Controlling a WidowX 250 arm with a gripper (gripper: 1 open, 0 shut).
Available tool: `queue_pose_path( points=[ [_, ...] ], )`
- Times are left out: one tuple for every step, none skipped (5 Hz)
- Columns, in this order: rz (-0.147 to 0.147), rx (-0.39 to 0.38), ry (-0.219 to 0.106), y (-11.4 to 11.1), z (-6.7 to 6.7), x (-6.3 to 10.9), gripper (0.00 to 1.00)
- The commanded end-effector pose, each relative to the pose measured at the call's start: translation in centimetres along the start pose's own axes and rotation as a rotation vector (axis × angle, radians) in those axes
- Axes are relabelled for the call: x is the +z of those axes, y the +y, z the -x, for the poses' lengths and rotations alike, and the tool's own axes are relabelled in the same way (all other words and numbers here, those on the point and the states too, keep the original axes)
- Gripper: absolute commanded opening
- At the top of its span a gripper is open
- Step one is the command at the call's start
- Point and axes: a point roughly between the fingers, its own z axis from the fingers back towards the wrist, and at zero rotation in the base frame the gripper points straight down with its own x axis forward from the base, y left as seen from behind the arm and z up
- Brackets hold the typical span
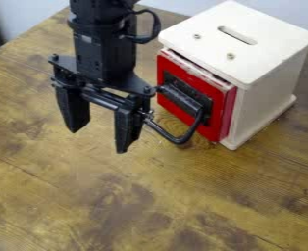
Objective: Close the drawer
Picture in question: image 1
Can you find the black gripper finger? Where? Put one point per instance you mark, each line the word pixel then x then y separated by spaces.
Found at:
pixel 75 108
pixel 128 125

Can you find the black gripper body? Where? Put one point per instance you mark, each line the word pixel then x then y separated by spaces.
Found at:
pixel 103 65

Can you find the black drawer handle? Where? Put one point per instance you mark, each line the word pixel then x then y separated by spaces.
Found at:
pixel 186 103

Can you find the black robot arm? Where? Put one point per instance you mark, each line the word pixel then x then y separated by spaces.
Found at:
pixel 108 16

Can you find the white wooden box cabinet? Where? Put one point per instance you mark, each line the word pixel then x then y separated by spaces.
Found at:
pixel 255 52

